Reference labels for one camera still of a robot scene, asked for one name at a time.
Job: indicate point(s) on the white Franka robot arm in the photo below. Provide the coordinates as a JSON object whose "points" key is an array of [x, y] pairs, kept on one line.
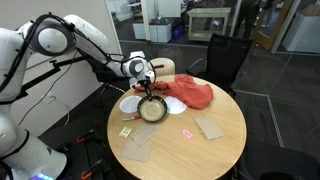
{"points": [[50, 38]]}

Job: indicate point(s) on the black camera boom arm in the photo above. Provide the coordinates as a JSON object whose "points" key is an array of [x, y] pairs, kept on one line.
{"points": [[43, 76]]}

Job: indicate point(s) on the round wooden table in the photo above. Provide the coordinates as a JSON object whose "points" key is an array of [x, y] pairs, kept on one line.
{"points": [[206, 156]]}

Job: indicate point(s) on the black mesh office chair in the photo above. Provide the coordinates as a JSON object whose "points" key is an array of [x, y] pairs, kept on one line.
{"points": [[226, 56]]}

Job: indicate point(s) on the dark chair seat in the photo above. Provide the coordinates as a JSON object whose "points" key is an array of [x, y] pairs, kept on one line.
{"points": [[283, 163]]}

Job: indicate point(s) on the white low cabinet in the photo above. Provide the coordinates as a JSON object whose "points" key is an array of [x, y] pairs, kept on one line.
{"points": [[160, 32]]}

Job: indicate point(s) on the white round plate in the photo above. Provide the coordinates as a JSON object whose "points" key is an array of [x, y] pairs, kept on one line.
{"points": [[129, 104], [176, 106]]}

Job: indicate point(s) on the blue bin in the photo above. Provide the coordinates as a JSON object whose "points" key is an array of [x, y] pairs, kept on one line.
{"points": [[177, 33]]}

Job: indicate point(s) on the black bowl with cream inside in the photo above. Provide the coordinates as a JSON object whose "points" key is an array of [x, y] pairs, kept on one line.
{"points": [[152, 109]]}

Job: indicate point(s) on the white large box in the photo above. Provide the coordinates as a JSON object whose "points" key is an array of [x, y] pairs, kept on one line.
{"points": [[303, 33]]}

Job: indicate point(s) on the brown cardboard piece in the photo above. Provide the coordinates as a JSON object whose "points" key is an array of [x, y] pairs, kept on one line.
{"points": [[135, 152], [143, 133], [209, 127]]}

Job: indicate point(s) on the pale green shelf table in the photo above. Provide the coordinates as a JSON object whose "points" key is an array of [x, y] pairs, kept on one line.
{"points": [[208, 12]]}

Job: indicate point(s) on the wooden door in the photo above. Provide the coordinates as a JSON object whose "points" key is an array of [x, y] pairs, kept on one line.
{"points": [[270, 36]]}

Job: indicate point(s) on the red cloth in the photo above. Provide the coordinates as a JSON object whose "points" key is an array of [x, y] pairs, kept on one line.
{"points": [[193, 93]]}

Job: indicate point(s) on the beige round stool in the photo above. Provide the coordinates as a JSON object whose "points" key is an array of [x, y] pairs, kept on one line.
{"points": [[166, 70]]}

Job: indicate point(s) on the red marker pen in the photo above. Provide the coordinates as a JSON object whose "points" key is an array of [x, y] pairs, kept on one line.
{"points": [[130, 118]]}

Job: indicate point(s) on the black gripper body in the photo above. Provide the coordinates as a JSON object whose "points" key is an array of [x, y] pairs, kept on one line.
{"points": [[146, 81]]}

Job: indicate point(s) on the pink small sticky pad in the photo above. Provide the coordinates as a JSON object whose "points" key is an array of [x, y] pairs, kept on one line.
{"points": [[187, 133]]}

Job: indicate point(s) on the small black device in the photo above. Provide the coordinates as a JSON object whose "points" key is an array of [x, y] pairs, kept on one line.
{"points": [[160, 66]]}

